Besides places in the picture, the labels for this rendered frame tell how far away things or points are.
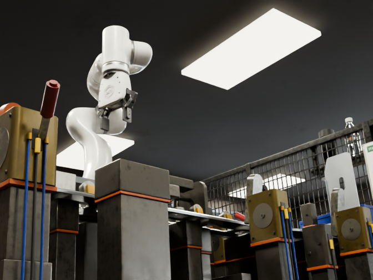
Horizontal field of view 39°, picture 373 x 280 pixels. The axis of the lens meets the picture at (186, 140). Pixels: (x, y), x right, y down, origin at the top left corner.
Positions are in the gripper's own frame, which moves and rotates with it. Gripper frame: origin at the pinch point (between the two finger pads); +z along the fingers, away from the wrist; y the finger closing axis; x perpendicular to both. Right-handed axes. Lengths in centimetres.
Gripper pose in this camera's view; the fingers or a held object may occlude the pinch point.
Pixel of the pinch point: (115, 123)
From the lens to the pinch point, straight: 159.2
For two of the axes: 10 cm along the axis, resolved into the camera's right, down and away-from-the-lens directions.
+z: 0.5, 9.3, -3.6
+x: 6.2, 2.6, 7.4
